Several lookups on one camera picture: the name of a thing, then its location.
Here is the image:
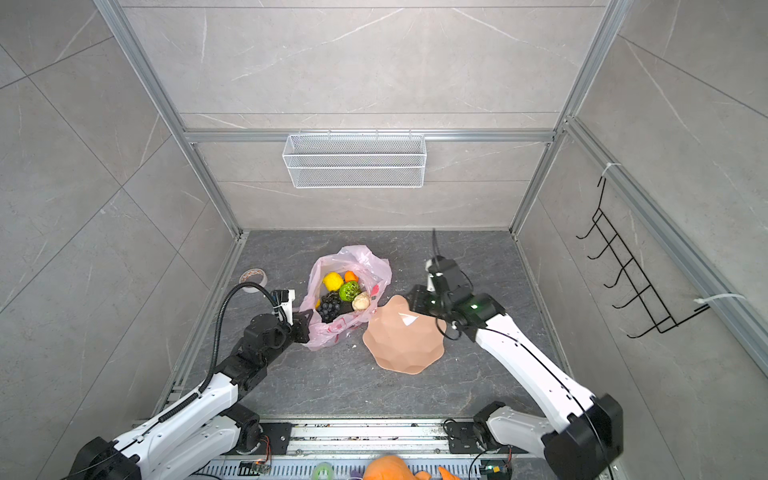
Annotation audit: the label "pink scalloped bowl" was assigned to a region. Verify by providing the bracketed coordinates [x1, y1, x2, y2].
[363, 295, 445, 375]

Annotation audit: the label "pink plastic bag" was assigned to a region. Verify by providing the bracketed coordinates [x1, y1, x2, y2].
[300, 245, 392, 351]

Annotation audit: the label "green fake fruit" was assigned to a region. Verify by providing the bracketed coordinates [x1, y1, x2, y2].
[338, 282, 362, 302]

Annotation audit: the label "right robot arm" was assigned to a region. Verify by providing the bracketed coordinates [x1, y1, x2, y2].
[407, 254, 624, 479]

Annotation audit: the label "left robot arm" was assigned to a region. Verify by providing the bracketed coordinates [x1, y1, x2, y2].
[66, 310, 313, 479]

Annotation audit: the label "black fake grapes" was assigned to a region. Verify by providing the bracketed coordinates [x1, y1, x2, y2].
[315, 291, 342, 323]

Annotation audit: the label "yellow fake lemon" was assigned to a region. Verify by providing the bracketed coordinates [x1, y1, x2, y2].
[322, 272, 345, 292]

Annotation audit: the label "masking tape roll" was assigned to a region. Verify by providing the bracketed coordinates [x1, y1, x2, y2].
[238, 268, 268, 287]

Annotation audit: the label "green tape roll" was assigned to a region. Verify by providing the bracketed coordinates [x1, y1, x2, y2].
[310, 462, 335, 480]

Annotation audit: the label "orange plush toy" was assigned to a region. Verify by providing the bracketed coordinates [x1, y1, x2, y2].
[362, 455, 432, 480]

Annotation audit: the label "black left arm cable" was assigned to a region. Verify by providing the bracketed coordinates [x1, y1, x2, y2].
[200, 281, 280, 394]

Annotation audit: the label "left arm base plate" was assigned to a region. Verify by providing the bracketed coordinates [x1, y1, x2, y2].
[235, 422, 293, 456]

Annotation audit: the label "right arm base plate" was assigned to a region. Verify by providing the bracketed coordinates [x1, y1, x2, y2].
[442, 418, 525, 454]

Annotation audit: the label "white wire mesh basket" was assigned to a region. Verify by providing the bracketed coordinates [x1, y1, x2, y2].
[282, 133, 428, 189]

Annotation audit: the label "black wire hook rack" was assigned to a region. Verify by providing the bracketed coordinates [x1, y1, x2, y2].
[576, 177, 711, 340]

